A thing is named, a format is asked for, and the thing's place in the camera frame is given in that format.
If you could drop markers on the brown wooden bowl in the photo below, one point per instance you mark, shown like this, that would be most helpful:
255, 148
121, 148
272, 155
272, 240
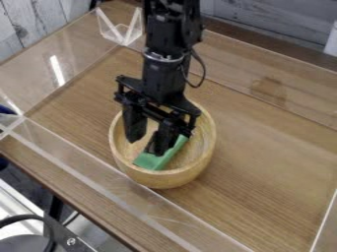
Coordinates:
184, 162

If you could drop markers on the black metal bracket with screw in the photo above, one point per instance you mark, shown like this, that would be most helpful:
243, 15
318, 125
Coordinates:
66, 238

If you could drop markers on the blue object at left edge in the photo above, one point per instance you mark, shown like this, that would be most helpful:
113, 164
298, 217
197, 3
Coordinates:
7, 110

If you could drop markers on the green rectangular block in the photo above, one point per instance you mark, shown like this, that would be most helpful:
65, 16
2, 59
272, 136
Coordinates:
152, 162

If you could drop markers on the clear acrylic enclosure wall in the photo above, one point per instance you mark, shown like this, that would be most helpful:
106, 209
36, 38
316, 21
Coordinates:
267, 196

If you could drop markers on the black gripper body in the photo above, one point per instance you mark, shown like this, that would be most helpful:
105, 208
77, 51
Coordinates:
159, 92

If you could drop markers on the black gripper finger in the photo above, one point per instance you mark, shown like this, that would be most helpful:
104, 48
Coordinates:
136, 122
171, 130

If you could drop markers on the white object at right edge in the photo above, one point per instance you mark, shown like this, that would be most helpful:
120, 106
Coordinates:
331, 46

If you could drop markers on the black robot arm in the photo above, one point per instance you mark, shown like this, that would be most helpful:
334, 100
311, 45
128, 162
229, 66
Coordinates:
175, 26

